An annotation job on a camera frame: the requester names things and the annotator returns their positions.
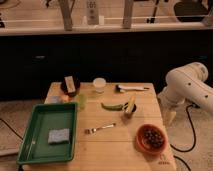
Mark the white plastic cup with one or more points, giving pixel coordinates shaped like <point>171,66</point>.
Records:
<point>99,84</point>

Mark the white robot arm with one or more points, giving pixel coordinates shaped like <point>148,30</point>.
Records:
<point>186,82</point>

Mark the wooden table board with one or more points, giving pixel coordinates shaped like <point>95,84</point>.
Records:
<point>113,149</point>

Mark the green pepper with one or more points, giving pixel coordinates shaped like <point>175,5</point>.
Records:
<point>118,107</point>

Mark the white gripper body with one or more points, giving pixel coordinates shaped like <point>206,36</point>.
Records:
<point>169,113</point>

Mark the orange bowl with dark beans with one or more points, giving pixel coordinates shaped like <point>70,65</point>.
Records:
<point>150,140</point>

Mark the orange small object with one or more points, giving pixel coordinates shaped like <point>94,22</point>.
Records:
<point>64,98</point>

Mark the silver metal fork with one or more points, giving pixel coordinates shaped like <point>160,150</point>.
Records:
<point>93,130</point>

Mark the green plastic tray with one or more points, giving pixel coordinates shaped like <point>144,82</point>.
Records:
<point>47,119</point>

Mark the blue sponge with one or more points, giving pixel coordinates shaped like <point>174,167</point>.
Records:
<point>58,136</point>

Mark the light green small cup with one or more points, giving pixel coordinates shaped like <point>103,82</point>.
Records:
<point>81,101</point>

